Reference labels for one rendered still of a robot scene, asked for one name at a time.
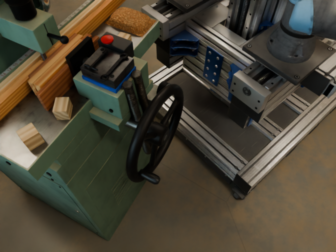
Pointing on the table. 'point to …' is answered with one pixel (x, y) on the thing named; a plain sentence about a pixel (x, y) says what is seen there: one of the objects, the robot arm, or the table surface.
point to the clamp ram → (80, 55)
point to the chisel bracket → (29, 29)
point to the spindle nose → (22, 9)
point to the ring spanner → (113, 67)
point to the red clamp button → (107, 39)
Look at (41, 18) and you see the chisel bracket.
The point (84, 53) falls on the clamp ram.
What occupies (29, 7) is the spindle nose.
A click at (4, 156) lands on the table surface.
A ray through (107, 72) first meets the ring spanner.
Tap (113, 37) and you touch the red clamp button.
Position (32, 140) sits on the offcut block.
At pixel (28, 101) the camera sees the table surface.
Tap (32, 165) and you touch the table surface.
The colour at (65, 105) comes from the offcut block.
